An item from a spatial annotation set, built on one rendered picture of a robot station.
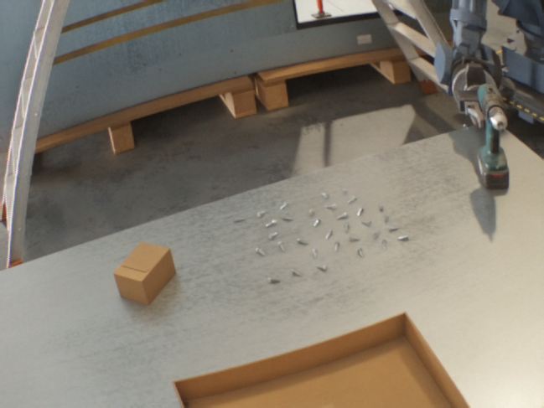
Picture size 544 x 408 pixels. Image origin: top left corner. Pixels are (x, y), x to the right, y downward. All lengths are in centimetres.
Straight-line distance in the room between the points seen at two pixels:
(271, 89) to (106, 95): 76
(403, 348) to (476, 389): 19
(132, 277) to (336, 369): 45
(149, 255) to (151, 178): 175
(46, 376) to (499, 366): 87
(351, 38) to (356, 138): 64
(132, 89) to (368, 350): 243
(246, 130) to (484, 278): 219
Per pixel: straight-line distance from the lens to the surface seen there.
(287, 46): 373
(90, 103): 361
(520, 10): 321
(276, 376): 136
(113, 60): 355
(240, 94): 364
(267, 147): 340
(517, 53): 336
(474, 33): 221
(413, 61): 365
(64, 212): 330
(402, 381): 132
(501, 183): 181
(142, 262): 159
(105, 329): 155
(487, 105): 172
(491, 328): 142
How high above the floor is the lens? 161
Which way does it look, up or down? 32 degrees down
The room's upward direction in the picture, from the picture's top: 8 degrees counter-clockwise
